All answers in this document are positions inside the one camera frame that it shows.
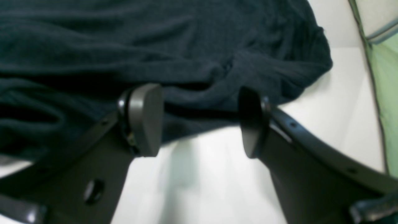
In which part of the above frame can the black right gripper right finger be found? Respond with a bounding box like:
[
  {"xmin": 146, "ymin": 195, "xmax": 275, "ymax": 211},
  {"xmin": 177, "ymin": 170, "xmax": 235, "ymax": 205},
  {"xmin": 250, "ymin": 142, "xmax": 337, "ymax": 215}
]
[{"xmin": 238, "ymin": 87, "xmax": 398, "ymax": 224}]

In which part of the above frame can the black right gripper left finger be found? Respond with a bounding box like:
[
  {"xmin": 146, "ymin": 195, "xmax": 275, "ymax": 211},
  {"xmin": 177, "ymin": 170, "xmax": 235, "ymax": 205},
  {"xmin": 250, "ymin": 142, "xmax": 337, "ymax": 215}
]
[{"xmin": 1, "ymin": 83, "xmax": 164, "ymax": 224}]

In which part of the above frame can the dark grey long-sleeve T-shirt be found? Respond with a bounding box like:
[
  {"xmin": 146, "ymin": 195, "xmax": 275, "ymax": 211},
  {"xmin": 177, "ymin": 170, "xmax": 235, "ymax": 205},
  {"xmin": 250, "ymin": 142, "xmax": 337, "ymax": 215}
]
[{"xmin": 0, "ymin": 0, "xmax": 333, "ymax": 159}]

